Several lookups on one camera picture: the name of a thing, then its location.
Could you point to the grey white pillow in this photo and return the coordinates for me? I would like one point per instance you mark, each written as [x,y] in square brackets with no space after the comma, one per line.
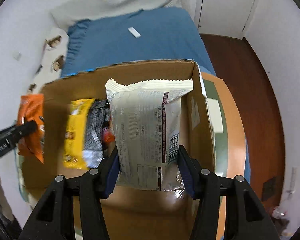
[72,11]

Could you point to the wall socket left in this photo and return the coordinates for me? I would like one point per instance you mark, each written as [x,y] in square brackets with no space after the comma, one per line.
[17,56]

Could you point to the blue bed sheet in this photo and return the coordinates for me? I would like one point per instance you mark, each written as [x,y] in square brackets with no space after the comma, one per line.
[166,34]

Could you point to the green white checkered blanket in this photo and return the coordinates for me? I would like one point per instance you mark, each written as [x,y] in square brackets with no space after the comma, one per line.
[230,142]

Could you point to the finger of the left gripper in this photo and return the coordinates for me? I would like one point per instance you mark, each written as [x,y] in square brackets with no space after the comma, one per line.
[10,136]

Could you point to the orange snack bag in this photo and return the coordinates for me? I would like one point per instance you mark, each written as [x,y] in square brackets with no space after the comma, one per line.
[31,108]

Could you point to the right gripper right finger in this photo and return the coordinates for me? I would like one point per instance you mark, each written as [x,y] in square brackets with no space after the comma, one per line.
[245,216]

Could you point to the cardboard box blue front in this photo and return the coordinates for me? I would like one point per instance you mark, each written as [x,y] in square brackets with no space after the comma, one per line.
[129,213]

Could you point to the white remote control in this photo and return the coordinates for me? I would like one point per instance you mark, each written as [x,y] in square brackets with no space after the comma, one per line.
[134,32]

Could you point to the yellow black snack bag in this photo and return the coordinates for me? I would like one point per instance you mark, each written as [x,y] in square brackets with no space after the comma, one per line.
[87,134]

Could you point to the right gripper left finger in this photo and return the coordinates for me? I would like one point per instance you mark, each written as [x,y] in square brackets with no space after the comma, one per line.
[53,215]

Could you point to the bear print pillow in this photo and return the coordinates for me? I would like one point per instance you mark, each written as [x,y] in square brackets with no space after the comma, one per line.
[53,59]

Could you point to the white door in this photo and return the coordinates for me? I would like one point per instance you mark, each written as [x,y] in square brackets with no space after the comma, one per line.
[223,17]

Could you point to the silver white cookie pack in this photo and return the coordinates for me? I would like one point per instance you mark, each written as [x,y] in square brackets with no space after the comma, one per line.
[146,122]

